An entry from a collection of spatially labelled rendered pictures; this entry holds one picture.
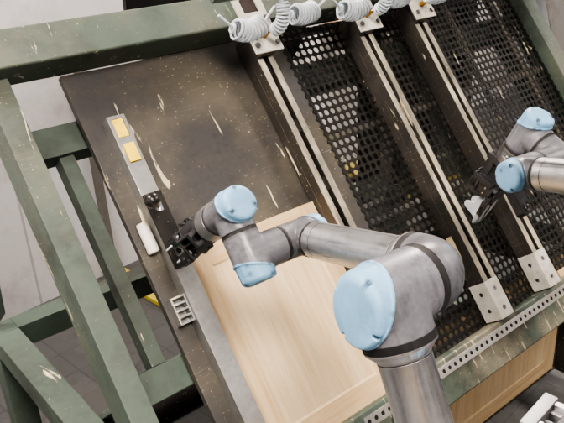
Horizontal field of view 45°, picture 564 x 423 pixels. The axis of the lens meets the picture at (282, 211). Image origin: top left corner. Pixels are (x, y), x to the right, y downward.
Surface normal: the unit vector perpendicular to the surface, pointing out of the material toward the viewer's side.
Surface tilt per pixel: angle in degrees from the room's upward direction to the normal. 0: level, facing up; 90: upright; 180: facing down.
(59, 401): 0
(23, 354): 0
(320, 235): 47
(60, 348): 0
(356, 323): 83
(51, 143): 53
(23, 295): 90
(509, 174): 90
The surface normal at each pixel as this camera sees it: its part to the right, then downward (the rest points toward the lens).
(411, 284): 0.42, -0.35
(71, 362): -0.05, -0.91
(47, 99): 0.72, 0.25
